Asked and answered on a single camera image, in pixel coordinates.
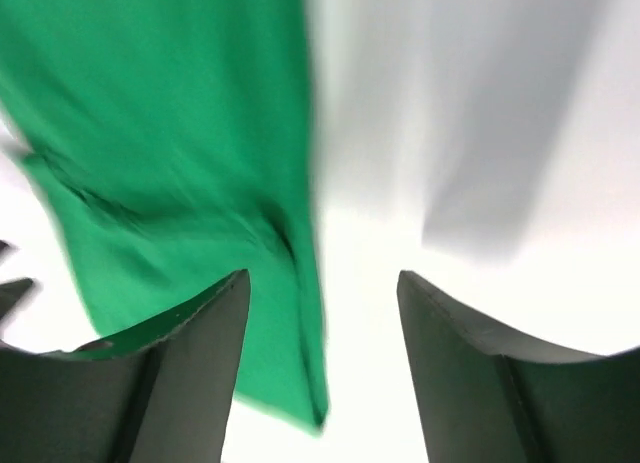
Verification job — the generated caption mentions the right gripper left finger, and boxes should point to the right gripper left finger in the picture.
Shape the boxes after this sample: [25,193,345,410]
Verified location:
[1,270,250,463]

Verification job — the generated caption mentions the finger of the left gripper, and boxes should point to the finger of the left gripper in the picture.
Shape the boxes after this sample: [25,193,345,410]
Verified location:
[0,278,34,313]
[0,241,13,260]

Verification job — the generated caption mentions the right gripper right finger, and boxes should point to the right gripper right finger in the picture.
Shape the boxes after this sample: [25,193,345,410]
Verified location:
[397,271,639,463]

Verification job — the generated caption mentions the green t shirt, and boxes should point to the green t shirt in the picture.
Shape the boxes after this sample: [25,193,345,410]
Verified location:
[1,0,329,430]

